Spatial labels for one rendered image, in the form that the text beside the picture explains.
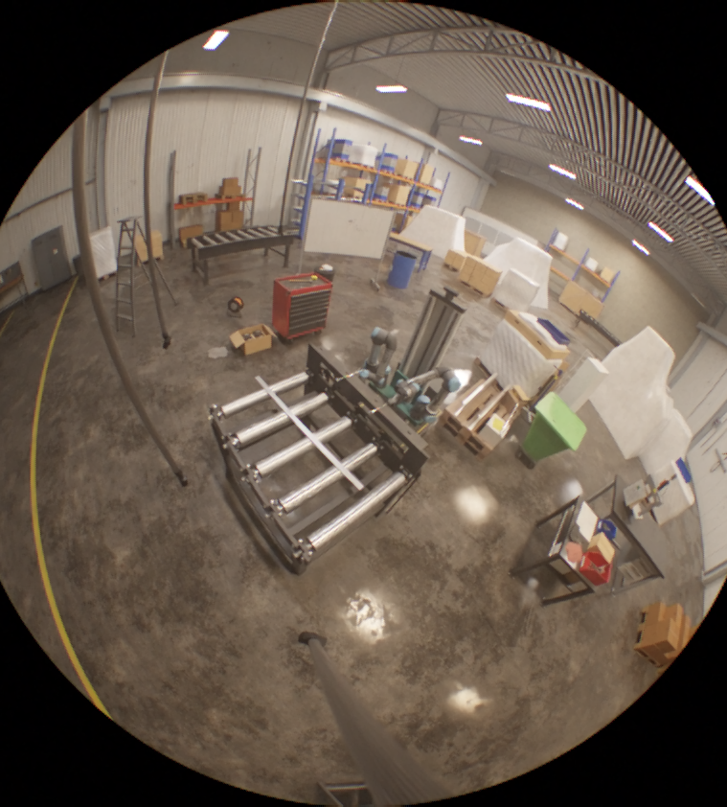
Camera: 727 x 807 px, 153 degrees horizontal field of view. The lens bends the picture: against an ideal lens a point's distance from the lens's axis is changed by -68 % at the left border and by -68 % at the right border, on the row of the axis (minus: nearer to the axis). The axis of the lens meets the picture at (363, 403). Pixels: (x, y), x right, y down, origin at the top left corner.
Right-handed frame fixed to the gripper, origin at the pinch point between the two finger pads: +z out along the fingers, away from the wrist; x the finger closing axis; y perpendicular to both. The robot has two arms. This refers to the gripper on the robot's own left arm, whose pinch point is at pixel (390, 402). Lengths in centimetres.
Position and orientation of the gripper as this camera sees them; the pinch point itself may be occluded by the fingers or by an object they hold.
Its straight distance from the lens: 193.5
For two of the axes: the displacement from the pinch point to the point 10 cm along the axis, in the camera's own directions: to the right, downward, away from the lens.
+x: -2.2, 6.6, 7.1
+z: -7.2, 3.8, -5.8
